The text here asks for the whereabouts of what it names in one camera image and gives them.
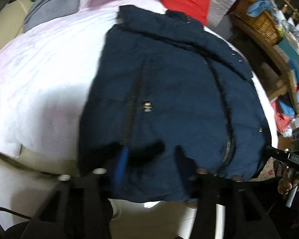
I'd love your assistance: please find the navy blue zip jacket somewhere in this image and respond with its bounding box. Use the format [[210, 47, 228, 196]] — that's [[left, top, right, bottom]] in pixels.
[[78, 5, 272, 203]]

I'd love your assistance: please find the blue cloth in basket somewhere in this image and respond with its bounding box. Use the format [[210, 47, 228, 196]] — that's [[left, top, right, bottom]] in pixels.
[[246, 0, 275, 18]]

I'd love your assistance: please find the wicker basket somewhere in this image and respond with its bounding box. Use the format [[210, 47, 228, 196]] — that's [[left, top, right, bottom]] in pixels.
[[234, 0, 280, 45]]

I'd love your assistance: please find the white embossed bed cover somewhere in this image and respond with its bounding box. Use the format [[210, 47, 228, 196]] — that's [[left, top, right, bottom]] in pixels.
[[0, 0, 280, 239]]

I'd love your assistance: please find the teal box on table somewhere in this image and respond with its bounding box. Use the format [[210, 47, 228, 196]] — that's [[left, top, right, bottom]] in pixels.
[[278, 39, 299, 84]]

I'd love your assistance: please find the red pillow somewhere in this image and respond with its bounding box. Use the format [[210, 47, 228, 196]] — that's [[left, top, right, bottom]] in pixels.
[[161, 0, 211, 25]]

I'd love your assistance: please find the grey garment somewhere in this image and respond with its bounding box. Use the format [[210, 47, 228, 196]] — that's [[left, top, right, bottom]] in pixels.
[[23, 0, 80, 32]]

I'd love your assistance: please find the cream leather sofa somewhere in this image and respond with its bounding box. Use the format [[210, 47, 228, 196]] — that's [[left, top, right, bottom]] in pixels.
[[0, 0, 33, 50]]

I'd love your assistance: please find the person's right hand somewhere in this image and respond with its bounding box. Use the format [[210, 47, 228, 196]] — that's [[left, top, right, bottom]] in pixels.
[[278, 168, 299, 194]]

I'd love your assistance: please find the wooden side table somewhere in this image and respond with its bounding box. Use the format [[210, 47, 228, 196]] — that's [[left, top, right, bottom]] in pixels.
[[229, 14, 299, 116]]

